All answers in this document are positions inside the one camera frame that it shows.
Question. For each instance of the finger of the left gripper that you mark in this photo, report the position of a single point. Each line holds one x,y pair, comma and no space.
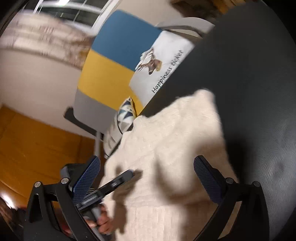
117,182

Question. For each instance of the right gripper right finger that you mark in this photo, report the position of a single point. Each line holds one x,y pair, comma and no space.
216,185

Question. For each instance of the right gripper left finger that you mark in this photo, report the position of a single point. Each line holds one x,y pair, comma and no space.
83,178

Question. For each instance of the cream knit sweater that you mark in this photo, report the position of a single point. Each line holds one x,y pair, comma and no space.
165,199

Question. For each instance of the person left hand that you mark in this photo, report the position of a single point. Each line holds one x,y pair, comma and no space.
104,224

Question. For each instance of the triangle pattern pillow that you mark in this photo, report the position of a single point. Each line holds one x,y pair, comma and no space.
121,122

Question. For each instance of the white deer print pillow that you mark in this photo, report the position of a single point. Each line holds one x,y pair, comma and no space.
157,64

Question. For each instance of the grey yellow blue sofa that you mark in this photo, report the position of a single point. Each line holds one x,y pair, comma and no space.
110,65

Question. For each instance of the beige left curtain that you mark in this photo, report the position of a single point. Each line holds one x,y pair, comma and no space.
47,36

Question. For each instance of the back window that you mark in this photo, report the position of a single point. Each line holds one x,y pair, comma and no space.
85,15

